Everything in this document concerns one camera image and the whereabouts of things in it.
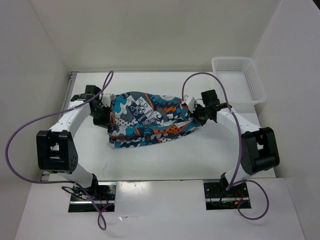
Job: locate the white plastic basket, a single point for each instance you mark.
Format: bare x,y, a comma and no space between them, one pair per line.
240,80

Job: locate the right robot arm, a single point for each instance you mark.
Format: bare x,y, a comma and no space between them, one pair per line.
258,149

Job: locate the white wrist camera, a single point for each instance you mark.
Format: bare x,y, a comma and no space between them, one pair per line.
106,100
190,102

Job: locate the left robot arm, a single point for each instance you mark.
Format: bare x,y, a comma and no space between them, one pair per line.
56,150

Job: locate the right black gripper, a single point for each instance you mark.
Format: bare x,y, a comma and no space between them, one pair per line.
201,122

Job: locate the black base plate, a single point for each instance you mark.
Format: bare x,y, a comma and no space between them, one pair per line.
217,198
104,199

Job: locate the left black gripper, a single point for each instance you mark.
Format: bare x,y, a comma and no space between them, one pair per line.
105,122

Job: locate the colourful patterned shorts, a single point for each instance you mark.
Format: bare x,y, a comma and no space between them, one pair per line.
140,119

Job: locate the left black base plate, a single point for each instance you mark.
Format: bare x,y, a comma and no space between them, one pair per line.
104,199

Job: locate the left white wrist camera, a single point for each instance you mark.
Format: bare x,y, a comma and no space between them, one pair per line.
106,100

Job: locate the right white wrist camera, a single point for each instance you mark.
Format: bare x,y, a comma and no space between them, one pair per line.
190,102

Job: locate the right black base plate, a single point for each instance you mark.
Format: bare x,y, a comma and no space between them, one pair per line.
217,198

